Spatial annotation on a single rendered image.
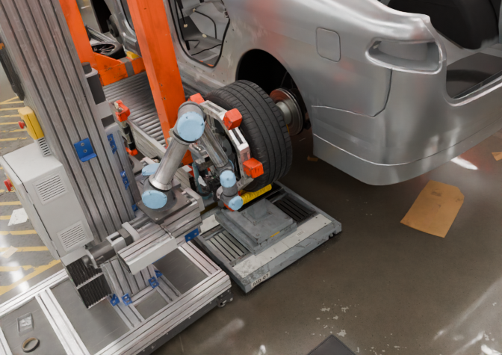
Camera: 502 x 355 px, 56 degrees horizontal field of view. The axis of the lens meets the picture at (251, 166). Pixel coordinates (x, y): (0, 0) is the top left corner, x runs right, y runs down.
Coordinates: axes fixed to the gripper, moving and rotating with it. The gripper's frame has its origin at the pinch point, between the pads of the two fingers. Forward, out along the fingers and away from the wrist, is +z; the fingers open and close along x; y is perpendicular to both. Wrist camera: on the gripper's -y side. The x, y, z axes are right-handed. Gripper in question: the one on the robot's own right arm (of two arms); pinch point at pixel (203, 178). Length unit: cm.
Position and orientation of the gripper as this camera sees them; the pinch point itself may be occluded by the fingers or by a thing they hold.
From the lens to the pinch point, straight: 261.4
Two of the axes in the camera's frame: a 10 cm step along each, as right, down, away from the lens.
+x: -8.1, 4.1, -4.2
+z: -5.8, -3.9, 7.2
